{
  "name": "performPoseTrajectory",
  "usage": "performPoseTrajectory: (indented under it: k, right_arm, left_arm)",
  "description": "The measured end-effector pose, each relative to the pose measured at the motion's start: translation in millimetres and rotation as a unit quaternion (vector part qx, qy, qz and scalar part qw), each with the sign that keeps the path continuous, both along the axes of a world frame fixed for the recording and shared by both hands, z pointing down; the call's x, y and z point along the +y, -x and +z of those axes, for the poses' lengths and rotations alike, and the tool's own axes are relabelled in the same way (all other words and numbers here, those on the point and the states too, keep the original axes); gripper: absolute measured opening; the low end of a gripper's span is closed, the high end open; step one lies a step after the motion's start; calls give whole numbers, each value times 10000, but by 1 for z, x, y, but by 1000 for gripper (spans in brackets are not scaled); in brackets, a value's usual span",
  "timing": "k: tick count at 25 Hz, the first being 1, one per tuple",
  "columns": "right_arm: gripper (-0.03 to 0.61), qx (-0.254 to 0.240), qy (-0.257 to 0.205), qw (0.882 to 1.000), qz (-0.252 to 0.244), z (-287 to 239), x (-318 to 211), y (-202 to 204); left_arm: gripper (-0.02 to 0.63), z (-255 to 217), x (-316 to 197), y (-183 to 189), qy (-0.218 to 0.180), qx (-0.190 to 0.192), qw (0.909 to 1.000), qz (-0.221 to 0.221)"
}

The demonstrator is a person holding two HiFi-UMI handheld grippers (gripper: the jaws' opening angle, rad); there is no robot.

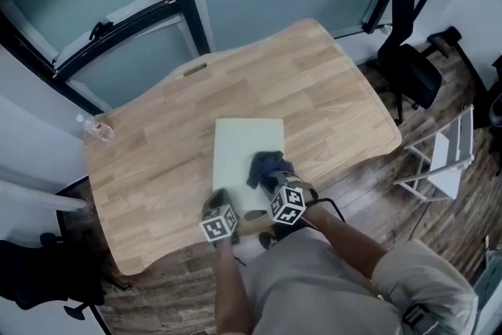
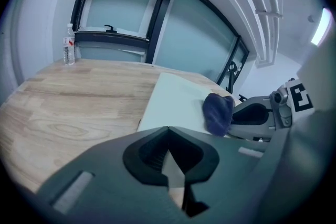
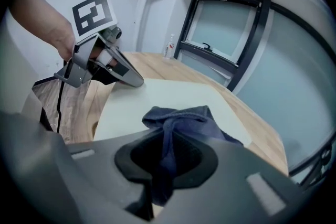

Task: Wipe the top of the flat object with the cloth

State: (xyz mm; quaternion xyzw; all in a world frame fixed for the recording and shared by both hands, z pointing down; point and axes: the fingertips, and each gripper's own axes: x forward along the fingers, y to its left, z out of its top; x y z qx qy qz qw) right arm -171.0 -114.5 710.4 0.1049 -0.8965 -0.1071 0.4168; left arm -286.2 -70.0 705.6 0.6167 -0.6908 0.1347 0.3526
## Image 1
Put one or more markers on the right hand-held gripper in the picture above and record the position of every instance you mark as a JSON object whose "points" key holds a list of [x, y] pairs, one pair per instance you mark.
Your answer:
{"points": [[288, 206]]}

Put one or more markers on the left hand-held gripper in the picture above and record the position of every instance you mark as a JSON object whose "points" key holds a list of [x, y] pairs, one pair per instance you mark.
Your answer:
{"points": [[219, 225]]}

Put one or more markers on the dark blue cloth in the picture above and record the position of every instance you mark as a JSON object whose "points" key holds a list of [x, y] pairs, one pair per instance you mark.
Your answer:
{"points": [[266, 164]]}

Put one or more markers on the pale green board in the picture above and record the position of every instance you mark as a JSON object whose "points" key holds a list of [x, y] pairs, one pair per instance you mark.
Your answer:
{"points": [[239, 153]]}

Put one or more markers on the person's left forearm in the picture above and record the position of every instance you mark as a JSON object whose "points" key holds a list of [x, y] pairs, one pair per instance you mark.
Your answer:
{"points": [[231, 286]]}

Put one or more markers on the person's right forearm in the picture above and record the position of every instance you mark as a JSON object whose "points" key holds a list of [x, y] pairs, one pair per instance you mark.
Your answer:
{"points": [[345, 243]]}

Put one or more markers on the person's black trousers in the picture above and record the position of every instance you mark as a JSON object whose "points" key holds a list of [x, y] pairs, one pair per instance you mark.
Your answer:
{"points": [[288, 233]]}

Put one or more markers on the person's black shoe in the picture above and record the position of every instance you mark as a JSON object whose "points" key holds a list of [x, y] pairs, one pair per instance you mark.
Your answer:
{"points": [[266, 241]]}

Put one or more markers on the person's light grey shirt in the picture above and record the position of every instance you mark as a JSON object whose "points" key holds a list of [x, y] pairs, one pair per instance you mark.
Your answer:
{"points": [[313, 286]]}

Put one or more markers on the clear plastic water bottle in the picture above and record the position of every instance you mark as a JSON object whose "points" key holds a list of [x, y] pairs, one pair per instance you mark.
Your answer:
{"points": [[96, 129]]}

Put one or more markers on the white folding chair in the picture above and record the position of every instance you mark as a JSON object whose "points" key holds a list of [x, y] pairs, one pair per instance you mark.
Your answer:
{"points": [[447, 157]]}

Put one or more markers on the black mesh office chair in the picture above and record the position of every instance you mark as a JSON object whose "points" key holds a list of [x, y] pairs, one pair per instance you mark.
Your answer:
{"points": [[412, 70], [43, 274]]}

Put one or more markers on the white wall pipe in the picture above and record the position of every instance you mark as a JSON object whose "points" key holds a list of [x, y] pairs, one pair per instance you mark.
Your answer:
{"points": [[39, 194]]}

